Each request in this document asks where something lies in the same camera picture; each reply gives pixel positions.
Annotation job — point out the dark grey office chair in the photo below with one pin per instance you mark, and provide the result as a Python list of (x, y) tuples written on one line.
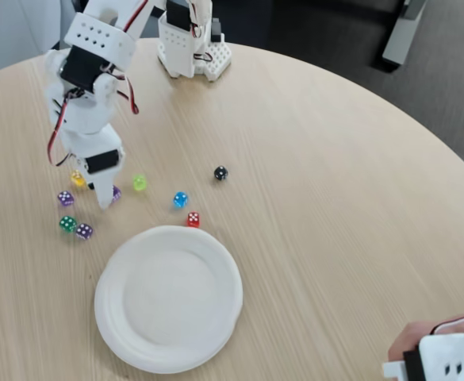
[(148, 28)]

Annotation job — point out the blue translucent dice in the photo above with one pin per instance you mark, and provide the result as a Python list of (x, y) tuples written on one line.
[(180, 199)]

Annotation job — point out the purple translucent dice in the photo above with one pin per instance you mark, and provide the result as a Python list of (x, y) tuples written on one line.
[(116, 193), (84, 231), (66, 198)]

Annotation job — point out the red translucent dice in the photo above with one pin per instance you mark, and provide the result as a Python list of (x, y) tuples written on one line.
[(193, 219)]

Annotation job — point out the person's hand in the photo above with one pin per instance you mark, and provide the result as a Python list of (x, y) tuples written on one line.
[(410, 337)]

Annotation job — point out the dark green translucent dice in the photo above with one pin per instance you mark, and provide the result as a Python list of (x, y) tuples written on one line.
[(67, 224)]

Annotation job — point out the grey metal desk leg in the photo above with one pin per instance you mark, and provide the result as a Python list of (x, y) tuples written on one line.
[(400, 35)]

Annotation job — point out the white partition panel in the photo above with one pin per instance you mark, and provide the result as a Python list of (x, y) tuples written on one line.
[(13, 31)]

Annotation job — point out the white round plate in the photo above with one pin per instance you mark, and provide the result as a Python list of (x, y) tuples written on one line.
[(168, 301)]

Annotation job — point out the light green translucent dice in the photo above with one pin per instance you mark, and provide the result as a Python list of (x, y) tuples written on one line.
[(139, 182)]

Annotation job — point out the yellow translucent dice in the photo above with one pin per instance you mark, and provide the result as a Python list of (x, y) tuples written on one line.
[(77, 180)]

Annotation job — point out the black dice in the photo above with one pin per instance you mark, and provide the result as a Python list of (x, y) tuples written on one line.
[(220, 173)]

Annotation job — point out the white leader arm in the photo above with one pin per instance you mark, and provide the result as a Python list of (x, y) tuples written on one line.
[(442, 357)]

